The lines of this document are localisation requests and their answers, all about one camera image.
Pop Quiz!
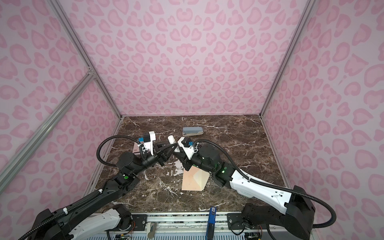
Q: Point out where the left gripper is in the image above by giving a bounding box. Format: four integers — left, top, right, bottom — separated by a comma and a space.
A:
133, 141, 178, 178

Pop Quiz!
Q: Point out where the white glue stick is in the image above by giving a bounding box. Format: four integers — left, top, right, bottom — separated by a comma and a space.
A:
168, 135, 177, 145

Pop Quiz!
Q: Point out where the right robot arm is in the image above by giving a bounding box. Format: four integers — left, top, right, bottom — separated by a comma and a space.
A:
174, 145, 315, 240

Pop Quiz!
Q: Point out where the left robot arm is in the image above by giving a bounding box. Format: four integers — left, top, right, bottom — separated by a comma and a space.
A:
21, 144, 177, 240

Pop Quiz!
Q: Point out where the pink calculator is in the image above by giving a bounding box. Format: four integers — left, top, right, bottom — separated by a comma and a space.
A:
132, 143, 140, 156

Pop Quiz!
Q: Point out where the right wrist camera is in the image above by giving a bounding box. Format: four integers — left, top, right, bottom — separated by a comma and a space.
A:
178, 137, 198, 160

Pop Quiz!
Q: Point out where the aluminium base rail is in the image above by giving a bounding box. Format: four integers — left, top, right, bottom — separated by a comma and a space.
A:
55, 210, 319, 240

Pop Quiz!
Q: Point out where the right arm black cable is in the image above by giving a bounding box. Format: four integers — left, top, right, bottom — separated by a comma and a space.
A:
193, 138, 337, 229

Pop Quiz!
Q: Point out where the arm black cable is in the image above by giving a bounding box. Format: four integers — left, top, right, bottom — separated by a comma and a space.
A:
193, 138, 337, 229
17, 134, 143, 240

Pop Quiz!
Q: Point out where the blue tool on rail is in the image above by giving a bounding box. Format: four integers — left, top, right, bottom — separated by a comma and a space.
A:
206, 207, 217, 240

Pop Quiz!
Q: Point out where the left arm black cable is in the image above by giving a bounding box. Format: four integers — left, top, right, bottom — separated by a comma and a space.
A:
17, 134, 143, 240

